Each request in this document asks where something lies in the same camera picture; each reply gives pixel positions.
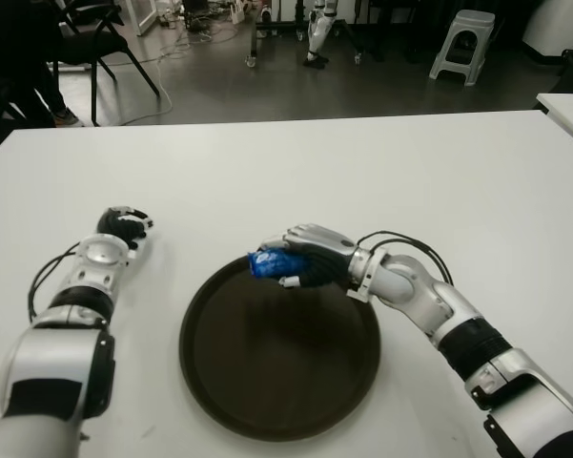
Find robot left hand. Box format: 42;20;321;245
97;205;156;249

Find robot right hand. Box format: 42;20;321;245
256;222;358;290

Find blue Oreo cookie pack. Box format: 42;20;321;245
246;245;307;279

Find round dark brown tray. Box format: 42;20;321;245
178;247;381;439

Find black folding chair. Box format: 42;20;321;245
51;0;162;126

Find standing person in black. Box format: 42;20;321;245
0;0;85;128

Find white humanoid robot legs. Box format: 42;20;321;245
302;0;339;70

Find grey plastic stool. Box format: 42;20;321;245
428;9;497;87

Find white side table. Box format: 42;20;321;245
535;93;573;154

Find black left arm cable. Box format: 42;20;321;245
27;240;85;322

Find white floor cable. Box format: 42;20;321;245
99;40;192;128

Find white metal frame stand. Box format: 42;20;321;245
123;0;159;37

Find black wheeled metal frame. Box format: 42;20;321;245
245;0;363;70

